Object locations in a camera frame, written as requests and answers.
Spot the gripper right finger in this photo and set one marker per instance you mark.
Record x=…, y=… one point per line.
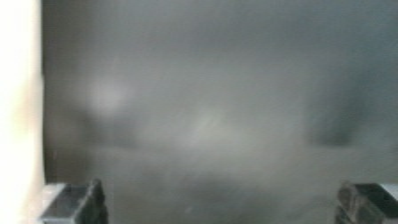
x=366, y=203

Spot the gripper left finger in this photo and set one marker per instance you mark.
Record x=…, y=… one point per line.
x=73, y=204

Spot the white U-shaped border frame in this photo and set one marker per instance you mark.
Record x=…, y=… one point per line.
x=21, y=177

